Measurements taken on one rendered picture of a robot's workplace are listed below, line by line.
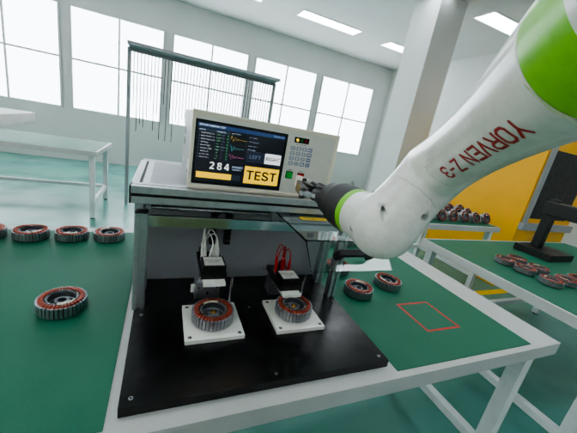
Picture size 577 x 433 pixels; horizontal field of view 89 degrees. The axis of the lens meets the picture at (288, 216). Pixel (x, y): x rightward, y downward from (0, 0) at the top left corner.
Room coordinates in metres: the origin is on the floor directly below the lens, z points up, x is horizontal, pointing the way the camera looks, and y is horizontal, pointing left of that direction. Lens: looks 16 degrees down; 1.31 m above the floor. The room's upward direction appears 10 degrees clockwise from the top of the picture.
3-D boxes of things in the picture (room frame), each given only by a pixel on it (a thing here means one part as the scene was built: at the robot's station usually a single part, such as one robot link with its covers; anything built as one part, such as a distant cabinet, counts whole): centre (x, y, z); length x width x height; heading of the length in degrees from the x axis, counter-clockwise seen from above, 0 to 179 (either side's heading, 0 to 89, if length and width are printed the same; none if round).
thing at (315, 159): (1.04, 0.17, 1.22); 0.44 x 0.39 x 0.20; 114
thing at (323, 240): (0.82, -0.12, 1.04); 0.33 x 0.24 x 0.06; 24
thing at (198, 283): (0.82, 0.21, 0.80); 0.07 x 0.05 x 0.06; 114
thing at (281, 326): (0.79, -0.07, 0.78); 0.15 x 0.15 x 0.01; 24
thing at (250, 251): (0.97, 0.15, 0.92); 0.66 x 0.01 x 0.30; 114
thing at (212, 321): (0.69, 0.15, 0.80); 0.11 x 0.11 x 0.04
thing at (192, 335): (0.69, 0.15, 0.78); 0.15 x 0.15 x 0.01; 24
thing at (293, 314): (0.79, -0.07, 0.80); 0.11 x 0.11 x 0.04
